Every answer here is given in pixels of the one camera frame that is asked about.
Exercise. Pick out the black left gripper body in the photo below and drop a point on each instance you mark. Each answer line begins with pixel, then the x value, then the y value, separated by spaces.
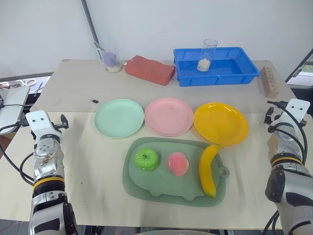
pixel 57 125

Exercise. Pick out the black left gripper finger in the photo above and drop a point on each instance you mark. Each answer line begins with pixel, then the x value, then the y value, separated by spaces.
pixel 22 123
pixel 65 122

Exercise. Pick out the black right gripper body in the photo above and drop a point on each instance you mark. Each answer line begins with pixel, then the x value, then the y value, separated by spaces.
pixel 276 103

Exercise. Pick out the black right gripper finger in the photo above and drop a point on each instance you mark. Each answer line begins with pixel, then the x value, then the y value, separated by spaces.
pixel 269 118
pixel 303 122

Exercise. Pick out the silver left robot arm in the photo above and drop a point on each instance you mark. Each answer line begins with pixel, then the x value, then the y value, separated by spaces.
pixel 46 169

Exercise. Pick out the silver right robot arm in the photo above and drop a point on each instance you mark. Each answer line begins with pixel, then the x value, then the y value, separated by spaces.
pixel 288 191

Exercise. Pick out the yellow plate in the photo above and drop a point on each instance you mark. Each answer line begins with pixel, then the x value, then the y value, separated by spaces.
pixel 220 123

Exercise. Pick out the mint green plate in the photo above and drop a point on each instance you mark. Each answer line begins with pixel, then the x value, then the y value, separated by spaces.
pixel 119 118

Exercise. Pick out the pink plate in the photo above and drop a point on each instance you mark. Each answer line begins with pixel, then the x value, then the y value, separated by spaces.
pixel 168 116

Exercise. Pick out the wooden block with holes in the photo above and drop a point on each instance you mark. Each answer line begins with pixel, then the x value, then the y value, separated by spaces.
pixel 269 82

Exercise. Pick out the small black chip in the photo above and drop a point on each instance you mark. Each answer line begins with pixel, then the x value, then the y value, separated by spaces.
pixel 94 101

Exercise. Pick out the scissors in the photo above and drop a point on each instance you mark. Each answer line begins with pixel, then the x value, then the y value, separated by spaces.
pixel 30 82

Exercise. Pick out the blue plastic bin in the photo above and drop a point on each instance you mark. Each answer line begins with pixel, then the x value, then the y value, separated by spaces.
pixel 220 73

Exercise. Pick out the cream table cloth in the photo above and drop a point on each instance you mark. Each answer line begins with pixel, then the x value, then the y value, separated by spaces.
pixel 97 186

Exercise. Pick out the glass measuring cup, purple scoop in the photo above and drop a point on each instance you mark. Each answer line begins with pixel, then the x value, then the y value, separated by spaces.
pixel 111 62

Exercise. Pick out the yellow toy banana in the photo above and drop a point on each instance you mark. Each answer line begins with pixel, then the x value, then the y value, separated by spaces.
pixel 206 171

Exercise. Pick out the clear tall glass with grains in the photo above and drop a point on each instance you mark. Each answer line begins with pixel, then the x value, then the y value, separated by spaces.
pixel 205 61

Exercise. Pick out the green toy apple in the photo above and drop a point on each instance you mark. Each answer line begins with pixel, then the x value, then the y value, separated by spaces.
pixel 146 159

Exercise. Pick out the red brick block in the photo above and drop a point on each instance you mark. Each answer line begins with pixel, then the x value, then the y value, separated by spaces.
pixel 149 69

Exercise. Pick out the pink toy peach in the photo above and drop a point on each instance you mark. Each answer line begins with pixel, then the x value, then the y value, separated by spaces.
pixel 178 163

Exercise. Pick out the grey threaded metal rod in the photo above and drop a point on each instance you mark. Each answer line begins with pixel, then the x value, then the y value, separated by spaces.
pixel 90 22

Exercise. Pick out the green silicone tray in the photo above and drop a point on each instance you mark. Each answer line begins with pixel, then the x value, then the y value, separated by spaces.
pixel 171 186

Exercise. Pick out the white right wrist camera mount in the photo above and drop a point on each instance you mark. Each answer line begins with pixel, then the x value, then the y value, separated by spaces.
pixel 297 107

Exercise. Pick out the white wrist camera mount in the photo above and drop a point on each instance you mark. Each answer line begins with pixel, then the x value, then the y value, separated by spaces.
pixel 39 123
pixel 297 107

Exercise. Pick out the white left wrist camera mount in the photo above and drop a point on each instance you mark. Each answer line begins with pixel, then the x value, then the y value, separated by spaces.
pixel 39 123

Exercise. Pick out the black metal frame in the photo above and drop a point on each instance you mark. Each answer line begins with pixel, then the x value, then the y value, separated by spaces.
pixel 297 66

